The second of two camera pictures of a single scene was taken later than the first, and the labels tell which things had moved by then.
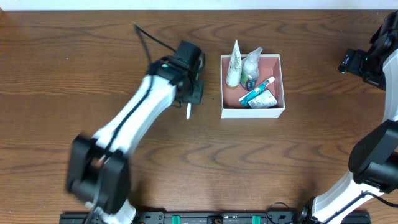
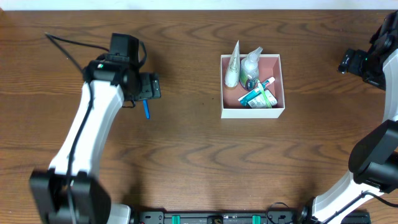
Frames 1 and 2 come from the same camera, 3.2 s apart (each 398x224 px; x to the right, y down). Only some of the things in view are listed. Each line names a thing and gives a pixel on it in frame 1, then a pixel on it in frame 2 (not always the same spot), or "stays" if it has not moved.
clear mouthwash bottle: x=250 y=70 stays
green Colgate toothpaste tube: x=244 y=100 stays
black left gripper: x=197 y=92 to x=150 y=86
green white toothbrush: x=188 y=110 to x=262 y=89
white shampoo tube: x=234 y=77 stays
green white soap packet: x=267 y=98 stays
